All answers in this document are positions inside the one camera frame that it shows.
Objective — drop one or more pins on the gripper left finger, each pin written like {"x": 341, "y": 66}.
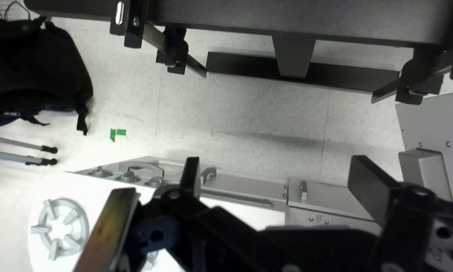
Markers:
{"x": 107, "y": 227}

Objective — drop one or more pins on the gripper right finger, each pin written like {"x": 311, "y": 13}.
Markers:
{"x": 374, "y": 186}

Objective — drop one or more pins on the grey toy stove knob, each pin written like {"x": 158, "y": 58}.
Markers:
{"x": 99, "y": 173}
{"x": 128, "y": 176}
{"x": 155, "y": 180}

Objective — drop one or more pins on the grey tripod leg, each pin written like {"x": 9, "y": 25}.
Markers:
{"x": 15, "y": 143}
{"x": 15, "y": 158}

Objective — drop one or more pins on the black orange bar clamp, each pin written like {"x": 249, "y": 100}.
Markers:
{"x": 173, "y": 47}
{"x": 419, "y": 76}

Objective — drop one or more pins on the white toy kitchen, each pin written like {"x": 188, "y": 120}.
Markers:
{"x": 246, "y": 188}

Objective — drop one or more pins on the black bag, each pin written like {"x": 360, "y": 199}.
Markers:
{"x": 34, "y": 70}

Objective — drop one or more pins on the grey metal table frame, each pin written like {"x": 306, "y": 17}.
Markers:
{"x": 294, "y": 55}

